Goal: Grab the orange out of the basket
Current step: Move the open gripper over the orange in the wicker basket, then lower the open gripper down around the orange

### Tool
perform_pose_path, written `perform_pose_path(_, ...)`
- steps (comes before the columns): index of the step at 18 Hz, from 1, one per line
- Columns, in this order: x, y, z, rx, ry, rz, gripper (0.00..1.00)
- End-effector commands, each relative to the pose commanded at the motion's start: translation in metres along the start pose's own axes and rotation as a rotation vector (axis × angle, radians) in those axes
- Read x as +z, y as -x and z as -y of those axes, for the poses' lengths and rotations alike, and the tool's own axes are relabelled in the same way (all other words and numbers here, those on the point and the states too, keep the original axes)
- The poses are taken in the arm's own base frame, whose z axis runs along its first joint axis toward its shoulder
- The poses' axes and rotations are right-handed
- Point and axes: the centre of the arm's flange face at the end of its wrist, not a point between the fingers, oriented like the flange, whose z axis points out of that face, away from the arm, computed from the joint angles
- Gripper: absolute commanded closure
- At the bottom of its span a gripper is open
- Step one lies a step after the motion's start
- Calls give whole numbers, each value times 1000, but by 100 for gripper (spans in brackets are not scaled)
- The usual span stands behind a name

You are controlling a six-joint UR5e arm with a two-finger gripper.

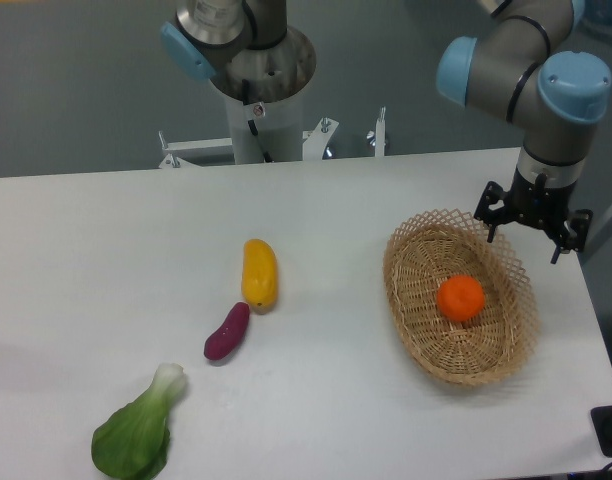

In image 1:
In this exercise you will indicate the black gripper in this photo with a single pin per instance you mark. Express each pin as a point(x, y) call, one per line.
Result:
point(538, 206)

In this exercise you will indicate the orange fruit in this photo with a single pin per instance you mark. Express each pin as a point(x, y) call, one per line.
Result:
point(460, 298)

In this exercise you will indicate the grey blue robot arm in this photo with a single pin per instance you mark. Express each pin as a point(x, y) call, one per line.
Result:
point(519, 73)

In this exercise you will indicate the woven wicker basket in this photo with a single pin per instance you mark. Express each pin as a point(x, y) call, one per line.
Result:
point(434, 246)

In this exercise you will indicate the black device at edge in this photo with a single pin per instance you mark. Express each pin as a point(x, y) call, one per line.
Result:
point(602, 421)

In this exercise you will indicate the blue water bottle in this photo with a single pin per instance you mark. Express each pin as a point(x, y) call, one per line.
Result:
point(597, 19)

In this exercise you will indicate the yellow mango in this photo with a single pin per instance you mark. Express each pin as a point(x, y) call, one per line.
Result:
point(260, 275)

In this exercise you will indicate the purple sweet potato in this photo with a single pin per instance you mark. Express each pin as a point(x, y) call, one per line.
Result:
point(228, 336)

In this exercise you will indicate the green bok choy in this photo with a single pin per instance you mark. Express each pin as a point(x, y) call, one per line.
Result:
point(133, 442)

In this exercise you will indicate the white metal frame bracket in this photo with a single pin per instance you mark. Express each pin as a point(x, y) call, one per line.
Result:
point(206, 149)

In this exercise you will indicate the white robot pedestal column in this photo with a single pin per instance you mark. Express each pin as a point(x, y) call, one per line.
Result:
point(265, 132)

